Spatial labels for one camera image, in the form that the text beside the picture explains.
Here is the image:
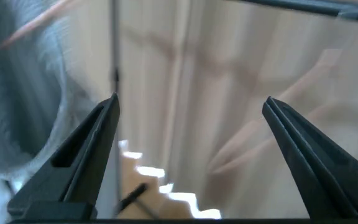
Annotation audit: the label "beige curtain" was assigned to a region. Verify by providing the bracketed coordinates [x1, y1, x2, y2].
[57, 0, 358, 219]

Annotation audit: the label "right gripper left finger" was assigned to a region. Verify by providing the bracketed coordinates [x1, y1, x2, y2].
[7, 92, 121, 219]

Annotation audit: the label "pink clothes hanger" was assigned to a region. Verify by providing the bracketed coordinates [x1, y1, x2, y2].
[208, 46, 358, 175]
[0, 0, 75, 50]

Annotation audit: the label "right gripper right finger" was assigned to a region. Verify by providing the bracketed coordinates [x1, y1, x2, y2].
[261, 95, 358, 219]

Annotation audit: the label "black clothes rack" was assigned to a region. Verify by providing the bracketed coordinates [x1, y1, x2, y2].
[109, 0, 358, 214]

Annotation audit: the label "pale grey shorts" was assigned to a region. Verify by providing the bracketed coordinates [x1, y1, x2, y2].
[0, 0, 117, 224]

